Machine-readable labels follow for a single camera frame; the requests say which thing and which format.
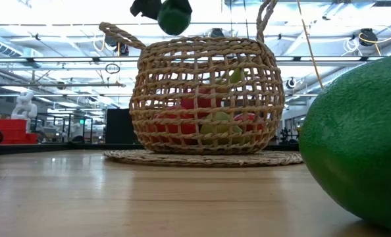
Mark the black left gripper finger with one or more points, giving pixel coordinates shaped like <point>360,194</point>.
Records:
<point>186,6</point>
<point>147,7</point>

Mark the medium green lime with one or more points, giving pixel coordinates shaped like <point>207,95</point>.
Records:
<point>173,19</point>

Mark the pink dragon fruit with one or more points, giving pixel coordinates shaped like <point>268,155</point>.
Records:
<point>200,98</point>

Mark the red apple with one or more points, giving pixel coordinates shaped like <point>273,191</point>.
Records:
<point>172,126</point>

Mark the green pear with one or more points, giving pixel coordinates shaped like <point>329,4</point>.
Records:
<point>220,127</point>

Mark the red tomato with green calyx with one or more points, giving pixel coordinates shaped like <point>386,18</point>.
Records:
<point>249,125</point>

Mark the small black ceiling device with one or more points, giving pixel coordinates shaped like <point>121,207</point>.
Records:
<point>217,32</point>

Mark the black cabinet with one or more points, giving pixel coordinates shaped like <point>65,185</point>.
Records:
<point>119,126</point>

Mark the small black ceiling reel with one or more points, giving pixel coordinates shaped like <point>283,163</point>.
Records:
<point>291,83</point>

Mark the round woven placemat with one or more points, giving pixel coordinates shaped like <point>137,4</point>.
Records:
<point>198,160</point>

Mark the white robot figure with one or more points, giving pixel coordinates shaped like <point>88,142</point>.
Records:
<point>24,105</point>

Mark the red storage bins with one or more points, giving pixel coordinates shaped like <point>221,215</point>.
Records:
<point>14,130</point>

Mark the large green lime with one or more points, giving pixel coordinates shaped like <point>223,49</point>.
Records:
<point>363,141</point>

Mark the long ceiling light rail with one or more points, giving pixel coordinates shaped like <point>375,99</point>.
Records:
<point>17,58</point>

